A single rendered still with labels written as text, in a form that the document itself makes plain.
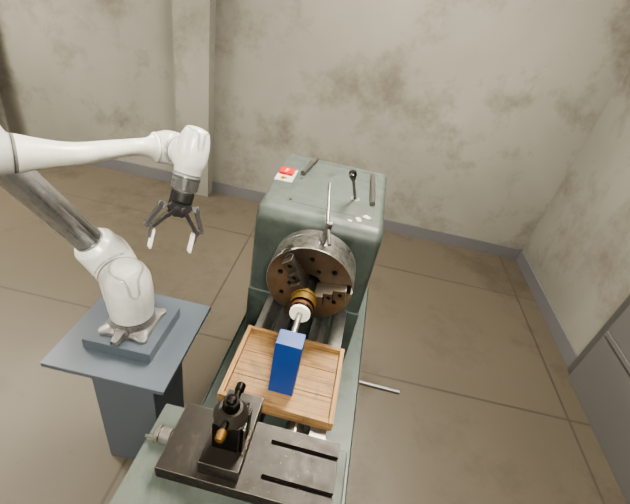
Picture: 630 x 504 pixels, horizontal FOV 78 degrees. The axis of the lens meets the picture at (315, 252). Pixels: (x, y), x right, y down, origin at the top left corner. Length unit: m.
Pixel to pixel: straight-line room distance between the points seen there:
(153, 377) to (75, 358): 0.28
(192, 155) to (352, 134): 2.49
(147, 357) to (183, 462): 0.54
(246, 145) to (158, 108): 0.87
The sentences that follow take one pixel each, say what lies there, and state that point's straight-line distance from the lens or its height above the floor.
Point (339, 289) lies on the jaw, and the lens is 1.35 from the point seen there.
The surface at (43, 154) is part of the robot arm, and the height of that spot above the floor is 1.49.
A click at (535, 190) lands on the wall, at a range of 4.10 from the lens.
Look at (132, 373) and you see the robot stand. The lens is 1.56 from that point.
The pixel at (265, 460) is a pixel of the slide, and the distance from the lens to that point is 1.12.
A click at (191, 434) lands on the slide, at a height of 0.97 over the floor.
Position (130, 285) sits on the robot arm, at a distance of 1.45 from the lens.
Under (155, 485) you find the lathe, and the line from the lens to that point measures 1.16.
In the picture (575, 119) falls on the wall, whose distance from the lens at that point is 3.95.
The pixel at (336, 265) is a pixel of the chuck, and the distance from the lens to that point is 1.33.
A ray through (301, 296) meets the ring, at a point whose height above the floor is 1.12.
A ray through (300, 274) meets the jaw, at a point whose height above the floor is 1.15.
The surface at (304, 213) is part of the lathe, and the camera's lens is 1.47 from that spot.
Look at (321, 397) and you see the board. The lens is 1.34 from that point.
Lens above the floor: 1.97
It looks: 35 degrees down
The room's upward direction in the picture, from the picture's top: 12 degrees clockwise
